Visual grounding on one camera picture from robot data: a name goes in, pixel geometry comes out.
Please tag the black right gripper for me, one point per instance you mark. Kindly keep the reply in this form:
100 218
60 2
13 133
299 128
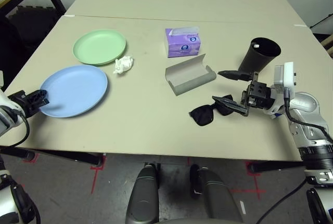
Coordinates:
260 95

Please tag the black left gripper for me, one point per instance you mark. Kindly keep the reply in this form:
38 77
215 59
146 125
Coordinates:
20 103

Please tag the black sunglasses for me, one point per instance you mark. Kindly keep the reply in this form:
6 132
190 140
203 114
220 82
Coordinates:
204 116

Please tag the blue plastic plate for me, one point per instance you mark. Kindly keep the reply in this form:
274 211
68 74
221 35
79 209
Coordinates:
78 91

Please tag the grey glasses case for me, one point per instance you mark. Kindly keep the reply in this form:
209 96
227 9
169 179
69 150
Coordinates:
187 78

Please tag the white tissue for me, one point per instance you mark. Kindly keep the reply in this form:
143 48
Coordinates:
123 64

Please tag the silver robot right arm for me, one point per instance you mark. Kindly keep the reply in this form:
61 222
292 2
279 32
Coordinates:
309 109

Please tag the black plastic cup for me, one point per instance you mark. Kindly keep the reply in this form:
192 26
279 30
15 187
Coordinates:
257 60

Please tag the black table foot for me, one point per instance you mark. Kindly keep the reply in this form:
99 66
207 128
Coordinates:
70 157
15 153
275 166

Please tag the purple tissue pack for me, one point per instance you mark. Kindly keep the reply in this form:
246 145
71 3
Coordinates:
182 48

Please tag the black foam mat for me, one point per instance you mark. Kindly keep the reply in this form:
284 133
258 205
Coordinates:
33 26

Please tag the green plastic plate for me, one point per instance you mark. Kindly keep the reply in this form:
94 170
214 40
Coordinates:
99 47

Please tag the white tape piece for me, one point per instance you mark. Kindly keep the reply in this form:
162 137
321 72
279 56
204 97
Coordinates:
69 15
301 25

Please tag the red floor tape mark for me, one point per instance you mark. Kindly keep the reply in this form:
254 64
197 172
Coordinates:
256 182
95 179

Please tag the grey robot right leg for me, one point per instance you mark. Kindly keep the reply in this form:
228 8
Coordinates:
218 198

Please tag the grey robot leg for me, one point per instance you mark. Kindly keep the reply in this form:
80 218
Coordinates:
143 195
218 198

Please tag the white floor tape strip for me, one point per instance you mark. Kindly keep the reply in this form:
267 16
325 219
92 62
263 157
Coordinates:
242 207

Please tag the grey robot left leg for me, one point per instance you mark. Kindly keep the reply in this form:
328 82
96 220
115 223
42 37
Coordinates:
143 195

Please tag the grey robot waist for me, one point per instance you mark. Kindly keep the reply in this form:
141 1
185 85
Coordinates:
184 221

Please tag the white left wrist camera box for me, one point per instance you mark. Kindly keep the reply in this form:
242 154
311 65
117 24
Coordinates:
4 99

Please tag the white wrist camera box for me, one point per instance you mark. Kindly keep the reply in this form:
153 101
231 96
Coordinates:
288 78
4 99

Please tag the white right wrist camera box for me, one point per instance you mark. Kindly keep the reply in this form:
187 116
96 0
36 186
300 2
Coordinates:
288 78

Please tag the wooden frame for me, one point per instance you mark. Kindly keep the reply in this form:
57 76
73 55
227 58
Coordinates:
328 43

